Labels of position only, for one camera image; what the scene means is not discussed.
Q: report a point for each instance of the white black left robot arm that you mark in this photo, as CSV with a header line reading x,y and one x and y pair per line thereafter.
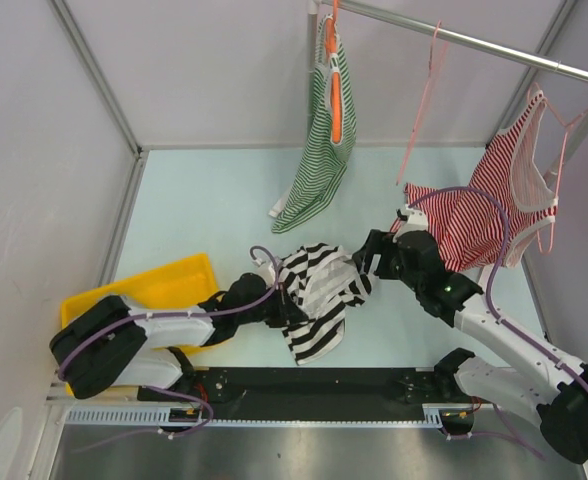
x,y
116,343

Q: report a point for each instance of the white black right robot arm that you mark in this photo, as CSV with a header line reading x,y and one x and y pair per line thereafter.
x,y
543,384

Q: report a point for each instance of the empty pink wire hanger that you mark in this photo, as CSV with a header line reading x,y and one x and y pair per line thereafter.
x,y
437,53

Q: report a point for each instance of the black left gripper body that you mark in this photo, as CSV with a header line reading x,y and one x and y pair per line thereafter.
x,y
274,310

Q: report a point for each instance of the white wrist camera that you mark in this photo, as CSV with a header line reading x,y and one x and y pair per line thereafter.
x,y
266,266
411,219

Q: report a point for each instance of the pink hanger under red top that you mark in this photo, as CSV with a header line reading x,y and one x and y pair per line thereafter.
x,y
553,175

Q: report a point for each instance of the green white striped tank top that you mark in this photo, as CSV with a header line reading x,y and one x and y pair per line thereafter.
x,y
324,160

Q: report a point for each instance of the black white striped tank top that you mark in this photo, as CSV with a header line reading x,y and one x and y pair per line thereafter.
x,y
322,281

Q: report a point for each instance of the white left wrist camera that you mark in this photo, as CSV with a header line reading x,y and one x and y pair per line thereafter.
x,y
266,266

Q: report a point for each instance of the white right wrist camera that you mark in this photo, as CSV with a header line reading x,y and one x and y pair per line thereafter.
x,y
411,219

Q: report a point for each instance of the metal clothes rail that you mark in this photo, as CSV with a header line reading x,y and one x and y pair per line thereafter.
x,y
485,46

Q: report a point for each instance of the red white striped tank top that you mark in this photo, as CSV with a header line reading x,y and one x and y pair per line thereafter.
x,y
470,226

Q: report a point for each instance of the orange plastic hanger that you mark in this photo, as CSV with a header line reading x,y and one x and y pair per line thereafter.
x,y
335,100

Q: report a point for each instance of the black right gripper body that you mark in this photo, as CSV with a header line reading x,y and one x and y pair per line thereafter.
x,y
391,264

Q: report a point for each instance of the white slotted cable duct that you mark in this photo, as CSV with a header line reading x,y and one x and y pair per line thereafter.
x,y
428,416

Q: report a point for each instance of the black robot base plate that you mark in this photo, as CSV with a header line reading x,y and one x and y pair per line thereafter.
x,y
327,388

